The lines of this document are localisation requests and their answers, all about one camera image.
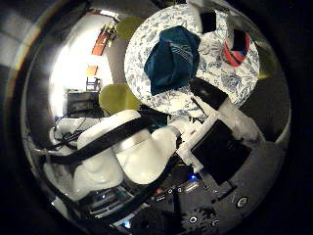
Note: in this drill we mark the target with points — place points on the blue floral white tablecloth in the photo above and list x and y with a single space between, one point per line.
215 71

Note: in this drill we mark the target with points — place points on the small orange wall panel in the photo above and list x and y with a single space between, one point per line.
92 70

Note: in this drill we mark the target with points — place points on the yellow-green chair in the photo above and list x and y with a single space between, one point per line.
265 67
128 27
115 98

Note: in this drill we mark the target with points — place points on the dark cabinet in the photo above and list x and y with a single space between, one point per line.
81 104

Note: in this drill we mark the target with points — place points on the long orange wall panel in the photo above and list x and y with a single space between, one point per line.
98 45

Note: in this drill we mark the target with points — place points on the teal cloth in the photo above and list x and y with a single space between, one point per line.
169 62

